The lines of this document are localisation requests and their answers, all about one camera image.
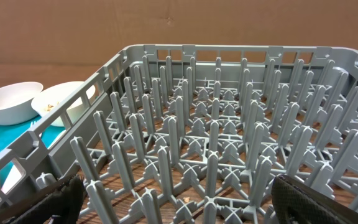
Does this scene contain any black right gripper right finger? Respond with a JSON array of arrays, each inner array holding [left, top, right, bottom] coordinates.
[[272, 175, 358, 224]]

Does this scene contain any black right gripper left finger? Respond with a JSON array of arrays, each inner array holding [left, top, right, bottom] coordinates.
[[0, 175, 85, 223]]

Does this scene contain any white plastic fork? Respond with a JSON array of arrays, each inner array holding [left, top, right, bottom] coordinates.
[[30, 121, 37, 127]]

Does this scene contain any grey dishwasher rack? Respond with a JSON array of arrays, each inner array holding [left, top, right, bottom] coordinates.
[[0, 44, 358, 223]]

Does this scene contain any teal plastic tray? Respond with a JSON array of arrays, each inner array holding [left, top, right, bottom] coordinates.
[[0, 116, 65, 185]]

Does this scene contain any white bowl with nuts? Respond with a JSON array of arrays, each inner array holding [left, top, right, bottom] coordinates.
[[31, 81, 85, 123]]

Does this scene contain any white bowl with crumbs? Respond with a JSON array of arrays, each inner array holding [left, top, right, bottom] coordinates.
[[0, 82, 44, 126]]

